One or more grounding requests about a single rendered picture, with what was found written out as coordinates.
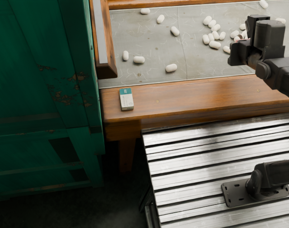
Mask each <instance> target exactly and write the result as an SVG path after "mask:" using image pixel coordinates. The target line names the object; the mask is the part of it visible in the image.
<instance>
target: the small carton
mask: <svg viewBox="0 0 289 228"><path fill-rule="evenodd" d="M119 95H120V102H121V109H122V110H128V109H134V103H133V95H132V89H131V88H124V89H119Z"/></svg>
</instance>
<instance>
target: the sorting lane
mask: <svg viewBox="0 0 289 228"><path fill-rule="evenodd" d="M266 3H268V7H267V8H265V9H264V8H263V7H262V6H261V5H260V1H248V2H233V3H219V4H204V5H184V6H169V7H155V8H148V9H149V10H150V13H149V14H142V13H141V9H142V8H140V9H120V10H109V14H110V22H111V30H112V39H113V46H114V54H115V60H116V68H117V73H118V77H117V78H111V79H101V80H99V79H98V87H99V91H100V90H101V89H109V88H118V87H128V86H141V85H151V84H160V83H170V82H179V81H193V80H202V79H212V78H221V77H231V76H244V75H254V74H255V70H254V69H252V68H250V67H249V66H247V65H241V66H230V65H229V64H228V63H227V60H228V57H230V53H227V52H225V51H224V50H223V47H224V46H228V47H230V43H234V38H231V36H230V35H231V33H232V32H234V31H236V30H237V31H238V32H239V34H242V32H243V31H245V29H243V30H241V29H240V25H241V24H245V21H246V20H247V17H248V16H250V15H251V14H259V15H267V16H270V20H276V19H277V18H282V19H285V20H286V22H285V26H286V28H285V34H284V42H283V45H285V52H284V57H289V0H266ZM160 15H164V17H165V18H164V20H163V21H162V23H160V24H159V23H157V19H158V17H159V16H160ZM207 16H211V18H212V20H215V21H216V24H215V25H217V24H219V25H220V29H219V30H218V31H216V32H217V33H218V35H219V36H220V34H221V32H225V33H226V35H225V38H224V39H223V40H220V39H218V40H215V39H214V41H216V42H219V43H220V44H221V47H220V48H219V49H216V48H213V47H210V45H209V43H210V42H209V43H208V44H205V43H204V41H203V39H202V37H203V35H205V34H206V35H208V34H210V33H212V30H211V28H210V27H209V26H208V25H205V24H204V20H205V19H206V17H207ZM212 20H211V21H212ZM173 26H175V27H176V28H177V29H178V30H179V32H180V33H179V35H178V36H175V35H174V34H173V33H172V32H171V27H173ZM124 51H127V52H128V60H126V61H125V60H123V52H124ZM136 56H138V57H144V58H145V62H144V63H135V62H134V61H133V59H134V57H136ZM171 64H176V65H177V69H176V70H175V71H171V72H167V71H166V66H168V65H171Z"/></svg>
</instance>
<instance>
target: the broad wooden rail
mask: <svg viewBox="0 0 289 228"><path fill-rule="evenodd" d="M124 88H131V89H132V95H133V103H134V109H128V110H122V109H121V102H120V95H119V89H124ZM99 99H100V108H101V117H102V125H103V132H104V140H105V141H106V142H110V141H118V140H126V139H134V138H141V135H140V131H141V129H146V128H157V127H165V126H173V125H181V124H192V123H200V122H208V121H215V122H222V121H230V120H238V119H249V118H255V117H261V116H267V115H273V114H280V113H287V112H289V97H288V96H286V95H284V94H282V93H280V92H279V91H278V90H272V89H271V88H270V87H269V86H268V85H267V84H266V83H265V82H264V81H263V79H260V78H259V77H257V76H256V75H255V74H254V75H244V76H231V77H221V78H212V79H202V80H193V81H179V82H170V83H160V84H151V85H138V86H128V87H118V88H109V89H101V90H100V91H99ZM216 120H218V121H216ZM219 120H221V121H219ZM215 122H212V123H215ZM209 123H210V122H209Z"/></svg>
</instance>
